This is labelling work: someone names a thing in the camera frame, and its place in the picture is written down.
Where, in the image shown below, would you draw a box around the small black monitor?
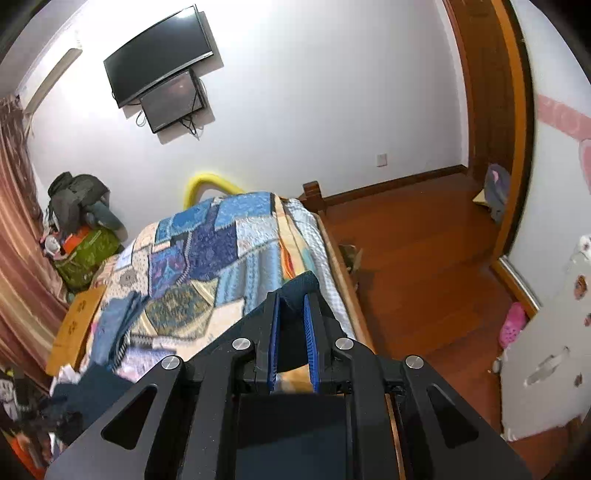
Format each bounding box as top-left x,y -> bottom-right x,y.
140,69 -> 206,134

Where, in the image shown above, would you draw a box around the grey backpack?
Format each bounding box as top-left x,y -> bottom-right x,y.
483,163 -> 512,224

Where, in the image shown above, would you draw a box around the dark clothes pile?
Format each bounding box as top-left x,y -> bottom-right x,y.
46,172 -> 125,232

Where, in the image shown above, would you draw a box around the dark clutter pile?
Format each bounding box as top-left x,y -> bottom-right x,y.
0,364 -> 84,478

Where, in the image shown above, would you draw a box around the patchwork quilt bed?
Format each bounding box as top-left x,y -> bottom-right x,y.
88,191 -> 356,393

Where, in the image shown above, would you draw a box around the white air conditioner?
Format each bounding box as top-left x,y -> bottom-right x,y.
23,46 -> 84,116

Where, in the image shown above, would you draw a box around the wooden door frame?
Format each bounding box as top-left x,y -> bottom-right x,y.
443,0 -> 542,319

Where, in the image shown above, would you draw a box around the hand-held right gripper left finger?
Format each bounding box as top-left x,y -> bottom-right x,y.
44,291 -> 282,480

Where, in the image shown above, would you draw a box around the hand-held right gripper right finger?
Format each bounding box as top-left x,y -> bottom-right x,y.
302,292 -> 534,480

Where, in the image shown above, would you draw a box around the yellow foam tube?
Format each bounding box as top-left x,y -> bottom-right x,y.
184,172 -> 246,210

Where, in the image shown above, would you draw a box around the pink slipper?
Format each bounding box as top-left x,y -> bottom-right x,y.
498,302 -> 528,348

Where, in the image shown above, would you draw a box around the green fabric bag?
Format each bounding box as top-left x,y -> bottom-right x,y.
53,226 -> 123,292

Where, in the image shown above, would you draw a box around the white quilted bed sheet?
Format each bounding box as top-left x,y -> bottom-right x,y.
284,198 -> 356,339

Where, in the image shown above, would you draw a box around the bamboo lap desk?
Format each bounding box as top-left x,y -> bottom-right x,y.
46,285 -> 107,377

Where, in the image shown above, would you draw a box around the blue jeans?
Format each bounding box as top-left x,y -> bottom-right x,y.
88,291 -> 148,370

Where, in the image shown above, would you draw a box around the pink wall sticker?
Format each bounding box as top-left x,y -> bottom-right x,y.
537,95 -> 591,191

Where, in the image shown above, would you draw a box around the black wall television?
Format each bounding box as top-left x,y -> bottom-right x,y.
103,4 -> 214,109

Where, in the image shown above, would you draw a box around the pink striped curtain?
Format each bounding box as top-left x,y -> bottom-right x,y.
0,95 -> 70,384

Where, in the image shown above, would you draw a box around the small brown floor object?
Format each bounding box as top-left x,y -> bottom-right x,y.
339,244 -> 365,274

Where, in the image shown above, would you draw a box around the wooden bed frame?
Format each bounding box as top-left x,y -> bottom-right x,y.
302,181 -> 376,356

